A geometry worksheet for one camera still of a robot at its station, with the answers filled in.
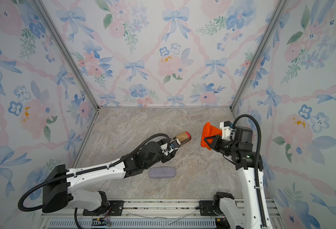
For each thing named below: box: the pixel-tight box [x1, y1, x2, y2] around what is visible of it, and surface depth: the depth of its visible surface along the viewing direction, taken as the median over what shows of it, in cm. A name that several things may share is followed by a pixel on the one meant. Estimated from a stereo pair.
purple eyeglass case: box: [148, 166, 177, 178], surface depth 84 cm
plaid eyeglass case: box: [172, 131, 192, 145], surface depth 72 cm
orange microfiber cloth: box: [200, 122, 223, 150], surface depth 70 cm
